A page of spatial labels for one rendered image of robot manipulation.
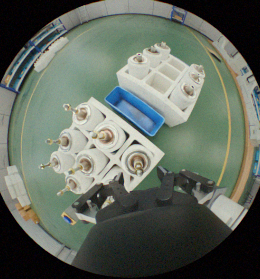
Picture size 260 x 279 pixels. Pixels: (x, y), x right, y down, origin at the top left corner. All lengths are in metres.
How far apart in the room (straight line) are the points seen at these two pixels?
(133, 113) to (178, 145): 0.35
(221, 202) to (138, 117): 0.62
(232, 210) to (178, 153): 0.47
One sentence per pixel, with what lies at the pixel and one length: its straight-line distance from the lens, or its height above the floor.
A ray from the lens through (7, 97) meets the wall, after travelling 5.04.
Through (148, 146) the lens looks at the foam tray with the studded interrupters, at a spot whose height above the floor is 0.18.
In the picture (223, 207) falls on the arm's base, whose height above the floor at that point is 0.38.
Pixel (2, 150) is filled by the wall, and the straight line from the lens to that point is 5.42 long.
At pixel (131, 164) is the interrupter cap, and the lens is 0.24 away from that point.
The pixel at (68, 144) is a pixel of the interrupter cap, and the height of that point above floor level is 0.25.
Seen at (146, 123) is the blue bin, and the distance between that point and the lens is 0.50.
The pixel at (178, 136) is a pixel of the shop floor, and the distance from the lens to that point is 0.56.
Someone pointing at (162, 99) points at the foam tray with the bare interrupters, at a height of 0.18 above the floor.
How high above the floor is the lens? 0.49
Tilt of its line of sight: 86 degrees down
